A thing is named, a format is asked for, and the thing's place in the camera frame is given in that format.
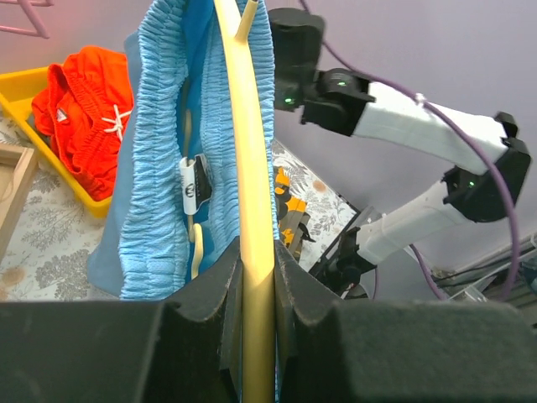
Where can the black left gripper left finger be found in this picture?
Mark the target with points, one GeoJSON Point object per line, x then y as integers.
{"type": "Point", "coordinates": [185, 348]}

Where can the light blue shorts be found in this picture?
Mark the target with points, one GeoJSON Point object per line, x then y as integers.
{"type": "Point", "coordinates": [145, 252]}

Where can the floral table mat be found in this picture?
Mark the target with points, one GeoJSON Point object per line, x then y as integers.
{"type": "Point", "coordinates": [47, 254]}

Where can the orange shorts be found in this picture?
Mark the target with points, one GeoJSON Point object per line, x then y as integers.
{"type": "Point", "coordinates": [83, 112]}

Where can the wooden clothes rack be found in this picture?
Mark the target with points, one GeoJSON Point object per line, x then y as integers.
{"type": "Point", "coordinates": [18, 167]}

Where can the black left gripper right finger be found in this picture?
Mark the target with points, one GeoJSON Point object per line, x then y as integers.
{"type": "Point", "coordinates": [335, 350]}

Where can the yellow hanger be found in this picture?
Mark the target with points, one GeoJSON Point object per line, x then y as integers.
{"type": "Point", "coordinates": [236, 129]}

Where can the camouflage shorts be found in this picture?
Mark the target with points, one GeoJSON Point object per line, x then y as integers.
{"type": "Point", "coordinates": [291, 215]}

